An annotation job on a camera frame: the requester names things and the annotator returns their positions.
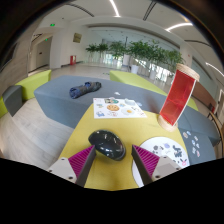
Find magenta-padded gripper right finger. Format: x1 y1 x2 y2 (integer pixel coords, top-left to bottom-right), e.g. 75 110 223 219
131 144 183 186

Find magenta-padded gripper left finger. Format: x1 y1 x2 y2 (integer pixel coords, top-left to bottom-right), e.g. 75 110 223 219
47 144 98 188

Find black computer mouse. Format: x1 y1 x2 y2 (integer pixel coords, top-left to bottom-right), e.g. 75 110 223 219
87 129 127 162

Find round white printed mouse pad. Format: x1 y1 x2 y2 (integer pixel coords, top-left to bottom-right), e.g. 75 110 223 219
131 136 191 188

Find white sticker sheet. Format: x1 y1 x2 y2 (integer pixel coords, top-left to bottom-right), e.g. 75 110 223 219
92 97 148 120

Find large gray bench seat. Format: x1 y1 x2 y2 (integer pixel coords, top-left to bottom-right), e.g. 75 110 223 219
33 74 183 130

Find lime green bench seat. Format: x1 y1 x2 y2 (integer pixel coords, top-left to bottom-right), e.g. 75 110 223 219
109 69 172 98
14 69 53 102
186 96 200 112

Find dark framed chair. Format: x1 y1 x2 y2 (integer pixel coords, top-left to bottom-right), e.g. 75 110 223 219
207 89 224 143

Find brown wooden counter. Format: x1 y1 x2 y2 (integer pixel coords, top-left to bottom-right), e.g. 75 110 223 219
193 81 218 108

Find small gray seat block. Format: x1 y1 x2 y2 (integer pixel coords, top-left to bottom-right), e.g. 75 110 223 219
2 84 24 118

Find row of potted plants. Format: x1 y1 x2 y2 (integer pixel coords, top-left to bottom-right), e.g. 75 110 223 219
85 39 186 81

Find ceiling strip lights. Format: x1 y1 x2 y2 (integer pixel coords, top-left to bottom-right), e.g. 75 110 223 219
109 0 224 78

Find red column with rope ends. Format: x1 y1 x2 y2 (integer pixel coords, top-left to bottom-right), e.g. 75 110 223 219
157 63 201 133

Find brown wall plaque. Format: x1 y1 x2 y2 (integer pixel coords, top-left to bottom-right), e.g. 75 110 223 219
72 32 83 44

